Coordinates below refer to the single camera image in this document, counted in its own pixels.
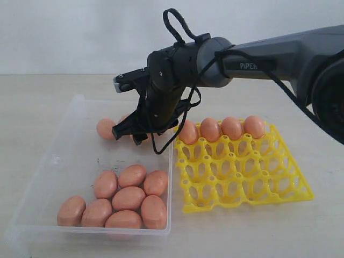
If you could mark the brown egg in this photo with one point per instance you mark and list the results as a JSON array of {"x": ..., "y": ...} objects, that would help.
[
  {"x": 154, "y": 212},
  {"x": 189, "y": 133},
  {"x": 156, "y": 183},
  {"x": 210, "y": 129},
  {"x": 254, "y": 126},
  {"x": 133, "y": 175},
  {"x": 232, "y": 128},
  {"x": 104, "y": 128},
  {"x": 105, "y": 185},
  {"x": 123, "y": 118},
  {"x": 124, "y": 219},
  {"x": 96, "y": 213},
  {"x": 128, "y": 198},
  {"x": 71, "y": 211},
  {"x": 145, "y": 137}
]

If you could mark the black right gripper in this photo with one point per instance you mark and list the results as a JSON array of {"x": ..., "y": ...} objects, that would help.
[{"x": 155, "y": 115}]

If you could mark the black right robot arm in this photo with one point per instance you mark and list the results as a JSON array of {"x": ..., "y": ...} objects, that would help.
[{"x": 312, "y": 61}]

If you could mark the clear plastic container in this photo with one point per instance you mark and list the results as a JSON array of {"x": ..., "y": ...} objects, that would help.
[{"x": 68, "y": 168}]

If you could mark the yellow plastic egg tray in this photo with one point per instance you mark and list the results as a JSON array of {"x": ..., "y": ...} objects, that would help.
[{"x": 229, "y": 173}]

